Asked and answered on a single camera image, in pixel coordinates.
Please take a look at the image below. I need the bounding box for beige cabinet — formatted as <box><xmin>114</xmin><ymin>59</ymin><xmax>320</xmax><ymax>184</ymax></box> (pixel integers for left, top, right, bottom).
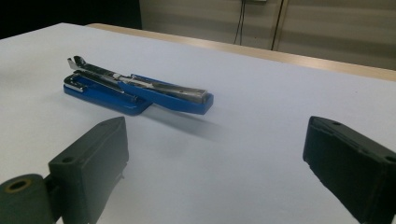
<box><xmin>138</xmin><ymin>0</ymin><xmax>396</xmax><ymax>71</ymax></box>

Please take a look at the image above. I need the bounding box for blue stapler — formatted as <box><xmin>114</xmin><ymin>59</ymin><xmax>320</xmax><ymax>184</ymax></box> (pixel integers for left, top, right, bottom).
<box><xmin>63</xmin><ymin>55</ymin><xmax>215</xmax><ymax>117</ymax></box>

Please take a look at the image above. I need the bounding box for black curtain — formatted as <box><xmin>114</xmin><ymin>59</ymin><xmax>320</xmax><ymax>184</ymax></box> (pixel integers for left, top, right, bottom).
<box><xmin>0</xmin><ymin>0</ymin><xmax>143</xmax><ymax>40</ymax></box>

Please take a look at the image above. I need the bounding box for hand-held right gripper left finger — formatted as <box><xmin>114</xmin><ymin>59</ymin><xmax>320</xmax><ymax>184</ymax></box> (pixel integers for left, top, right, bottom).
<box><xmin>47</xmin><ymin>116</ymin><xmax>130</xmax><ymax>224</ymax></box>

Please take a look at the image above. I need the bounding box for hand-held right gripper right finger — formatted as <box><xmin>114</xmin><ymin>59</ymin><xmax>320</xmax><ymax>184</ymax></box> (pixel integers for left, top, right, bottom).
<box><xmin>303</xmin><ymin>115</ymin><xmax>396</xmax><ymax>224</ymax></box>

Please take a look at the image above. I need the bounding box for white table board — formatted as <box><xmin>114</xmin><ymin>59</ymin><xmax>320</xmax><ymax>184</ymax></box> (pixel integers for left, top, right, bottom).
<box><xmin>0</xmin><ymin>21</ymin><xmax>396</xmax><ymax>224</ymax></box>

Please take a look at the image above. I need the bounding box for black hanging cable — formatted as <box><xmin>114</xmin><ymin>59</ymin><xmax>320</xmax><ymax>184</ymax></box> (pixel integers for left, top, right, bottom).
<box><xmin>233</xmin><ymin>0</ymin><xmax>243</xmax><ymax>46</ymax></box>
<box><xmin>239</xmin><ymin>0</ymin><xmax>248</xmax><ymax>45</ymax></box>

